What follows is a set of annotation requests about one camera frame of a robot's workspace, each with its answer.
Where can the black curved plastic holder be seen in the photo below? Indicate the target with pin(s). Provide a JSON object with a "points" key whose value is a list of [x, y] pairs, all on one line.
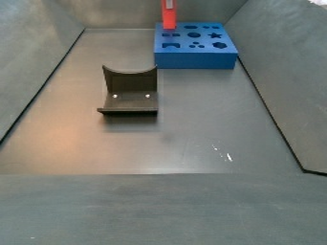
{"points": [[130, 92]]}

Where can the blue foam shape-sorter block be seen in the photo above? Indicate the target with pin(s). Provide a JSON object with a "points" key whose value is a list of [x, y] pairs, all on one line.
{"points": [[196, 45]]}

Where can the red rectangular peg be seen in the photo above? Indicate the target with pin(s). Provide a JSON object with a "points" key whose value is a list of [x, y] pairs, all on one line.
{"points": [[168, 10]]}

